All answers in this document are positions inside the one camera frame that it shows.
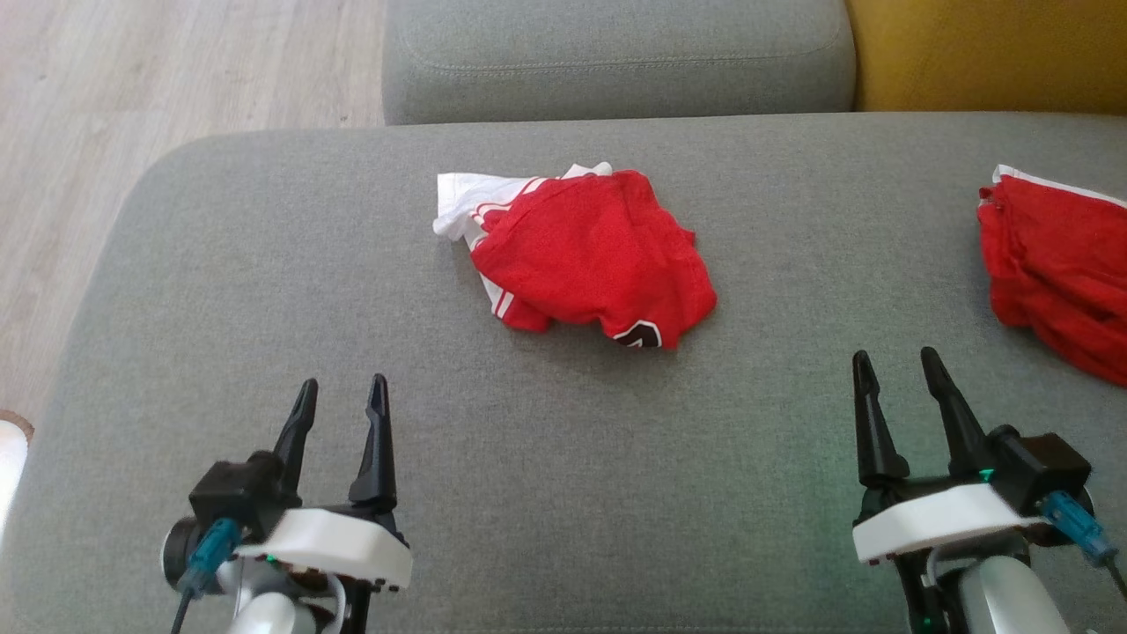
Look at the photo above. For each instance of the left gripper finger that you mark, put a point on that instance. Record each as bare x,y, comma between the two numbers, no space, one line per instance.
295,440
377,458

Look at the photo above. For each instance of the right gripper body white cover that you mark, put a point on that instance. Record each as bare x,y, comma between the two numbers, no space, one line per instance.
933,519

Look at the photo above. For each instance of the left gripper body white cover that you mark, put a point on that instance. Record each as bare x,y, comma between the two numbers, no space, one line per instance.
343,546

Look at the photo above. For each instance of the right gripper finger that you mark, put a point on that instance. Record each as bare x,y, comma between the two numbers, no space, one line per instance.
964,431
879,431

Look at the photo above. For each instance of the red shorts with white stripe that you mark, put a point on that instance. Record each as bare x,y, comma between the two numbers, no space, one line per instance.
1057,264

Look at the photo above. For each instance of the red jersey with white sleeves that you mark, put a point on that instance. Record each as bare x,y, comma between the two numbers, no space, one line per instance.
590,255

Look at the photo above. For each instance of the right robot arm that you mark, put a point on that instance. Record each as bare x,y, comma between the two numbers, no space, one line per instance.
1004,599

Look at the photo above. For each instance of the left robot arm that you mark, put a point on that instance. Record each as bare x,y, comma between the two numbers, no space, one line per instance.
273,612

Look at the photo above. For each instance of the white object with brown rim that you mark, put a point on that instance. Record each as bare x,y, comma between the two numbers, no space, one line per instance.
11,475

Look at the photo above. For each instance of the yellow sofa backrest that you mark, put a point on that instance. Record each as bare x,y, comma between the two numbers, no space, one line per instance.
986,53

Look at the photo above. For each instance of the small grey sofa seat cushion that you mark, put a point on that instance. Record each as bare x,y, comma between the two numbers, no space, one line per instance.
616,62

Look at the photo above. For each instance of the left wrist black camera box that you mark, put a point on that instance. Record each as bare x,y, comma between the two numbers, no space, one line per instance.
233,493

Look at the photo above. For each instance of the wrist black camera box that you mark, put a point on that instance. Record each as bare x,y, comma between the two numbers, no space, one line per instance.
233,493
1043,462

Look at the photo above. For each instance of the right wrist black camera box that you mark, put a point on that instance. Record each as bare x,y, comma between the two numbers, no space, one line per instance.
1043,462

